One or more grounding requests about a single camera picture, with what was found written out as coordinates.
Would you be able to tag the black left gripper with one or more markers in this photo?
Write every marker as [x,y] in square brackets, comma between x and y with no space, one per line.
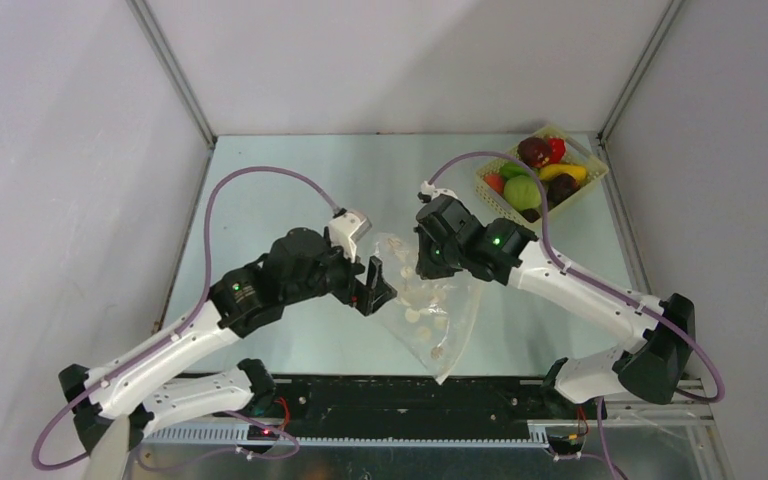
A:
[355,292]

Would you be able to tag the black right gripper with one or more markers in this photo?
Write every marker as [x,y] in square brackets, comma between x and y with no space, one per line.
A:
[428,258]

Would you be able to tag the clear zip top bag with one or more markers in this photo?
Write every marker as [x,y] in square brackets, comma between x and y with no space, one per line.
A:
[433,319]

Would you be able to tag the green toy cabbage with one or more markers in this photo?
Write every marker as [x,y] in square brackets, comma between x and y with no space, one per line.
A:
[522,193]

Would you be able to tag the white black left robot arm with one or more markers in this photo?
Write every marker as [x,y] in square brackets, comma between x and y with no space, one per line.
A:
[140,386]

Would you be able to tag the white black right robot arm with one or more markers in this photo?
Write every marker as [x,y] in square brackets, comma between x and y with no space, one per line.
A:
[652,335]

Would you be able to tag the orange red toy fruit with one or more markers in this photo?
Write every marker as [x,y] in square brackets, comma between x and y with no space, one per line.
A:
[496,182]

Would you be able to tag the small dark toy fruit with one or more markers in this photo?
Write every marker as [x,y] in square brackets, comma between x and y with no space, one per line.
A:
[531,215]

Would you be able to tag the green toy pepper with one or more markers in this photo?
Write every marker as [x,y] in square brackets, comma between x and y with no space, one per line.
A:
[511,170]

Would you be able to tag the yellow toy banana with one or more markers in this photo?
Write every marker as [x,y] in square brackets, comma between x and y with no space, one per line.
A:
[550,172]

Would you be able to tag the dark red toy fruit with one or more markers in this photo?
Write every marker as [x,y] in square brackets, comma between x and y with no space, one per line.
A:
[535,152]

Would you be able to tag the dark purple toy fruit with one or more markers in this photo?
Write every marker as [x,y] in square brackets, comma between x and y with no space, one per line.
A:
[560,189]

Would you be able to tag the cream perforated plastic basket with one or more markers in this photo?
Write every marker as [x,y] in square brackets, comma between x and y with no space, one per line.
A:
[576,154]

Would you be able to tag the red toy pepper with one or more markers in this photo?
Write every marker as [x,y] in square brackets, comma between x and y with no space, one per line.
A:
[558,149]

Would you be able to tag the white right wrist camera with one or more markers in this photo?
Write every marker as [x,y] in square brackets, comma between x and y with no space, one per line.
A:
[429,192]

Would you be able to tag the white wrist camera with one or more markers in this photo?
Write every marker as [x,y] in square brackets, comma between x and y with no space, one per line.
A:
[346,229]
[429,192]

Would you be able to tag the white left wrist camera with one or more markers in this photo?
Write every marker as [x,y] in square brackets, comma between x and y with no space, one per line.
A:
[346,229]

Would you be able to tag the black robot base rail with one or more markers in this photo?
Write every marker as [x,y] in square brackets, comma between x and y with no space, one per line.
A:
[380,407]

